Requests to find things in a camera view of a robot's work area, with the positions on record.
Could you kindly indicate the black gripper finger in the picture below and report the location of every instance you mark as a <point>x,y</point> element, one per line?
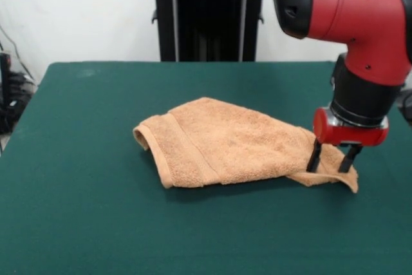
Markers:
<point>313,159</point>
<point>349,160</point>

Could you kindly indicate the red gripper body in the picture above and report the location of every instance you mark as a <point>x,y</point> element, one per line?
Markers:
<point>351,135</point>

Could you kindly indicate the orange terry towel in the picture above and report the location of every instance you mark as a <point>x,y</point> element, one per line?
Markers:
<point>231,146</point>

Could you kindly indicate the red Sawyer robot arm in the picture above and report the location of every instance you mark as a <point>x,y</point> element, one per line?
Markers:
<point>354,14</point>

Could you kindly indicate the dark green table cloth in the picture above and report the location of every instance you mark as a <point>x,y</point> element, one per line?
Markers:
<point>96,223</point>

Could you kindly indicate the black equipment pile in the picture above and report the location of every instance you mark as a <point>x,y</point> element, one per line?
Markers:
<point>14,107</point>

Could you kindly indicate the black upright device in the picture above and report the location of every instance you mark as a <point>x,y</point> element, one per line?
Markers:
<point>5,75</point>

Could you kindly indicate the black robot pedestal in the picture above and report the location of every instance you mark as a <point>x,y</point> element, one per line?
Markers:
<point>209,14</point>

